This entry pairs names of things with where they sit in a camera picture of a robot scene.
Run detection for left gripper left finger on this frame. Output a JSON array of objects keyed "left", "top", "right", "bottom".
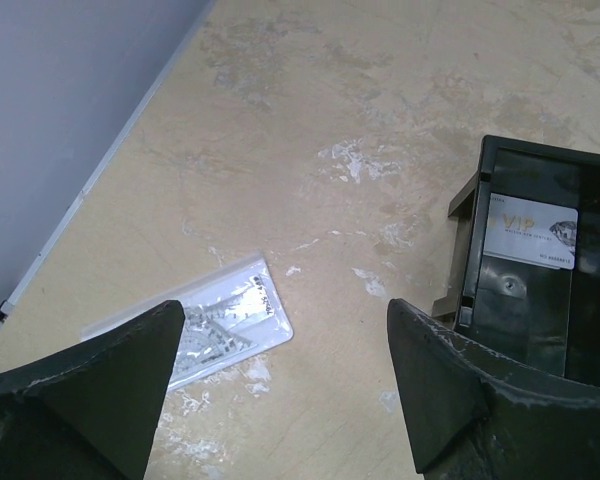
[{"left": 0, "top": 300, "right": 185, "bottom": 479}]

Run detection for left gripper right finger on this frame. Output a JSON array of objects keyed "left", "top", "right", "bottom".
[{"left": 387, "top": 299, "right": 600, "bottom": 479}]

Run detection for black white sorting tray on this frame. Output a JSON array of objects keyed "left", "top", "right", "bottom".
[{"left": 432, "top": 135, "right": 600, "bottom": 387}]

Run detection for silver VIP card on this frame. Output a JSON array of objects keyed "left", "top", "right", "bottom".
[{"left": 483, "top": 193, "right": 578, "bottom": 270}]

